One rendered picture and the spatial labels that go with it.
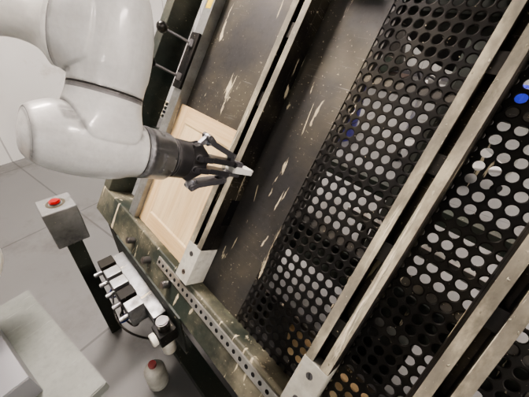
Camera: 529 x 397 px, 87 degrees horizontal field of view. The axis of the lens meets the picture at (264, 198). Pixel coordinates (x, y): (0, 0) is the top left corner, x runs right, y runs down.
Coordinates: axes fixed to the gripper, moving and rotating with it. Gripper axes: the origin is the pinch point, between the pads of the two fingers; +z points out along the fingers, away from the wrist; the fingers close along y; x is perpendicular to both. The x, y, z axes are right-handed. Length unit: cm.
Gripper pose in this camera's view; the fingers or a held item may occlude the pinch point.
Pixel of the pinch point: (239, 169)
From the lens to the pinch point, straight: 68.7
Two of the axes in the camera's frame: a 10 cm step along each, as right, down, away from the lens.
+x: -6.9, -4.8, 5.4
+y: 4.0, -8.8, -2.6
